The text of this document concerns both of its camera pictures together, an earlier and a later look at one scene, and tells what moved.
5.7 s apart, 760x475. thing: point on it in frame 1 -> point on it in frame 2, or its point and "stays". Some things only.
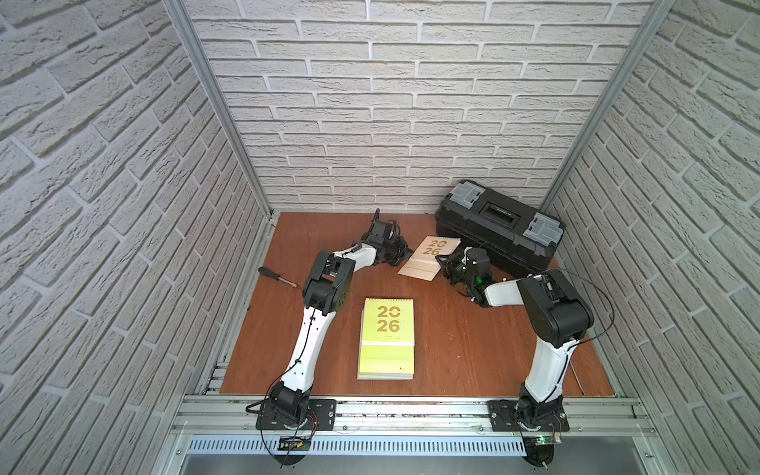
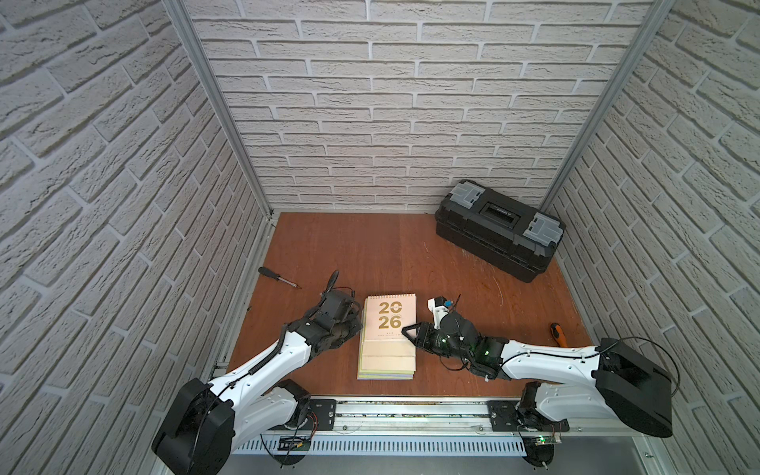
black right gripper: x=447 y=264 -> x=424 y=333
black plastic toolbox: x=517 y=238 stays
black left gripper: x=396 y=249 -> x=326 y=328
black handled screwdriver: x=276 y=276 stays
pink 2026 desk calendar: x=424 y=263 -> x=385 y=346
